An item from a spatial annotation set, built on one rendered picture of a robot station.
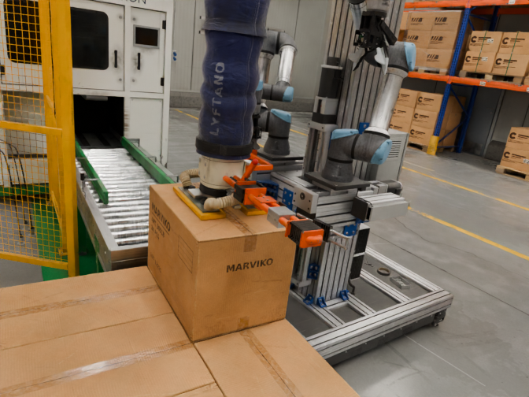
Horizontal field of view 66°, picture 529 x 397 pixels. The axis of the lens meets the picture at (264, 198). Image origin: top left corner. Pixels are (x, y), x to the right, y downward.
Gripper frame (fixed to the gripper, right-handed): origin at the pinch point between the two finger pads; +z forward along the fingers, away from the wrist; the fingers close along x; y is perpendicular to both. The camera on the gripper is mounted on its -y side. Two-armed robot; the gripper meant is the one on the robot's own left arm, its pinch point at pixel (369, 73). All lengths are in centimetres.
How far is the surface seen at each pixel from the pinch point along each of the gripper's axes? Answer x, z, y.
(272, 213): 12, 44, 45
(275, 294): 0, 85, 28
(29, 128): -163, 53, 94
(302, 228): 28, 42, 46
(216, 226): -12, 58, 51
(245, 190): -5, 42, 45
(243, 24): -22.3, -10.7, 40.9
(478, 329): 6, 152, -143
